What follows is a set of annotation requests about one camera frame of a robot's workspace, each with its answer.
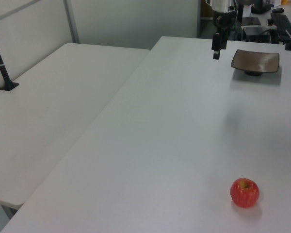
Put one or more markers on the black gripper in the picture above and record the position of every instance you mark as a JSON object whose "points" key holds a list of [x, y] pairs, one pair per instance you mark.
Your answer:
{"points": [[225, 19]]}

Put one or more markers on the red apple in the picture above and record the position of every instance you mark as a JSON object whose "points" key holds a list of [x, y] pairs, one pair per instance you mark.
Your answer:
{"points": [[244, 193]]}

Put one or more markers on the Franka Panda robot arm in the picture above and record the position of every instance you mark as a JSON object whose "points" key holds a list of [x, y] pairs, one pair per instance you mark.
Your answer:
{"points": [[221, 5]]}

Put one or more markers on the brown square ceramic plate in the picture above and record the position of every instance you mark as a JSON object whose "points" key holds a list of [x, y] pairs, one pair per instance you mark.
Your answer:
{"points": [[255, 60]]}

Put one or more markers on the large flat black box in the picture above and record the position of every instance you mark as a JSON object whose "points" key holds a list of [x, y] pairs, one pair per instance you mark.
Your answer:
{"points": [[255, 32]]}

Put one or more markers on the small flat black box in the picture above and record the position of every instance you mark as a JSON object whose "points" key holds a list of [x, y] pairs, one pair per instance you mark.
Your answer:
{"points": [[251, 21]]}

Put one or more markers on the black monitor base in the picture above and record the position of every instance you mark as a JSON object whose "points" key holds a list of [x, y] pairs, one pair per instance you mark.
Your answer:
{"points": [[260, 7]]}

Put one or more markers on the black computer keyboard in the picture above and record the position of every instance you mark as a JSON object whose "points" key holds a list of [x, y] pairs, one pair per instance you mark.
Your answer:
{"points": [[282, 22]]}

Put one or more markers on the black computer mouse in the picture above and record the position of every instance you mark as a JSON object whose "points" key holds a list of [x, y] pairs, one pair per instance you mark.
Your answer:
{"points": [[278, 10]]}

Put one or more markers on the black camera stand with band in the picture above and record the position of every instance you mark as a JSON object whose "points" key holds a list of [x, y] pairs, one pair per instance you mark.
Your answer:
{"points": [[0, 63]]}

